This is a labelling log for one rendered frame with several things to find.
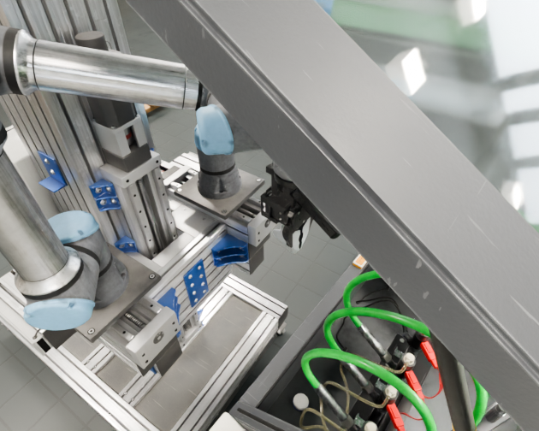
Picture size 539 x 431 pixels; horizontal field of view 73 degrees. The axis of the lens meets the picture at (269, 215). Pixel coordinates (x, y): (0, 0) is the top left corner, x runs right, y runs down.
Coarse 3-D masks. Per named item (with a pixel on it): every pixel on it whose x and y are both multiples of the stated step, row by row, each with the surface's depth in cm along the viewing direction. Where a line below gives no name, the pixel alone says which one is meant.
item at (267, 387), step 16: (352, 272) 109; (336, 288) 105; (320, 304) 101; (336, 304) 101; (320, 320) 98; (304, 336) 94; (320, 336) 103; (288, 352) 91; (304, 352) 96; (272, 368) 88; (288, 368) 89; (256, 384) 85; (272, 384) 86; (240, 400) 83; (256, 400) 83; (272, 400) 92
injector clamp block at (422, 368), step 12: (396, 336) 91; (396, 360) 86; (420, 360) 86; (420, 372) 84; (372, 384) 82; (384, 384) 82; (408, 384) 82; (420, 384) 82; (360, 396) 81; (360, 408) 79; (372, 408) 79; (384, 420) 77
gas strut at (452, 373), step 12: (432, 336) 26; (444, 348) 26; (444, 360) 27; (456, 360) 27; (444, 372) 28; (456, 372) 27; (444, 384) 29; (456, 384) 28; (456, 396) 29; (468, 396) 29; (456, 408) 30; (468, 408) 30; (456, 420) 31; (468, 420) 30
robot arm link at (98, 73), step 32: (0, 32) 52; (0, 64) 52; (32, 64) 54; (64, 64) 55; (96, 64) 56; (128, 64) 58; (160, 64) 60; (96, 96) 59; (128, 96) 60; (160, 96) 61; (192, 96) 62
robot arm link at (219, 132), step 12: (204, 108) 55; (216, 108) 54; (204, 120) 53; (216, 120) 54; (228, 120) 54; (204, 132) 53; (216, 132) 54; (228, 132) 54; (240, 132) 54; (204, 144) 55; (216, 144) 55; (228, 144) 55; (240, 144) 55; (252, 144) 56
